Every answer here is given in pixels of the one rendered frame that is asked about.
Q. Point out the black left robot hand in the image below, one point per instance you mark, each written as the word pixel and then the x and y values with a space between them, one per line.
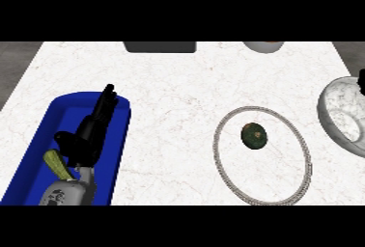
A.
pixel 92 128

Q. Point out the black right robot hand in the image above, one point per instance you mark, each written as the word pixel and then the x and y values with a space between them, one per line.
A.
pixel 362 82

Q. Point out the white marble bowl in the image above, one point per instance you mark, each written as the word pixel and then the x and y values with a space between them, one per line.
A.
pixel 341 112

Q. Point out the dark green cupcake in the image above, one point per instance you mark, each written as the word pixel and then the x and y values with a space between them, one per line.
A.
pixel 254 135

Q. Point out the round white marble placemat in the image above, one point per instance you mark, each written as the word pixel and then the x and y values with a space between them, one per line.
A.
pixel 279 180

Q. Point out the blue oblong tray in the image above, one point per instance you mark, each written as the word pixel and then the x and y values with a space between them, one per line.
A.
pixel 111 135

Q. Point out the yellow-green vegetable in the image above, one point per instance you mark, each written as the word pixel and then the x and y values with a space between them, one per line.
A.
pixel 58 164

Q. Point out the pale grey cup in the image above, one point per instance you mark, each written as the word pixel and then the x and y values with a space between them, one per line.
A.
pixel 263 47

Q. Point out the dark grey appliance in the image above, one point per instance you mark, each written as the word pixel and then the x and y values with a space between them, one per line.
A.
pixel 160 47

